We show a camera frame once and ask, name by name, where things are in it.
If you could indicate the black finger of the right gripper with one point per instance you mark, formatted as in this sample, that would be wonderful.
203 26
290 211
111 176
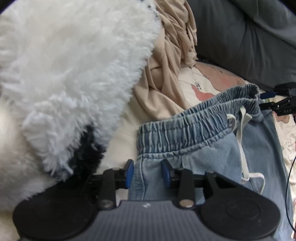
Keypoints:
267 95
280 105

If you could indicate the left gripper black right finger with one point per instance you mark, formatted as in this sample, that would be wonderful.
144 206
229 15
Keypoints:
182 182

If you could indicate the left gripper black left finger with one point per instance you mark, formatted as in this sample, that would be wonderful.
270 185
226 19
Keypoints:
112 180

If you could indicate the light blue denim pants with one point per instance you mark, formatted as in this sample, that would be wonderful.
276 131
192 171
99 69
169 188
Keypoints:
228 134

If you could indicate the cream plain cloth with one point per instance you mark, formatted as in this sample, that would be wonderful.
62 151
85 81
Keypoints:
123 145

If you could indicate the dark grey pillow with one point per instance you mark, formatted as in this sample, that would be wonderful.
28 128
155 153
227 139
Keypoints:
253 39

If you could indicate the cream bear print bedsheet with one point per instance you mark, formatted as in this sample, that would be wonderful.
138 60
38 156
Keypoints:
204 81

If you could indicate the beige crumpled garment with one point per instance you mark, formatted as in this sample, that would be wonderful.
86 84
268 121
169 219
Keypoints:
159 92

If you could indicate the white black fluffy plush blanket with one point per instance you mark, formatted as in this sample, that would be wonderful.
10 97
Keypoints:
67 73

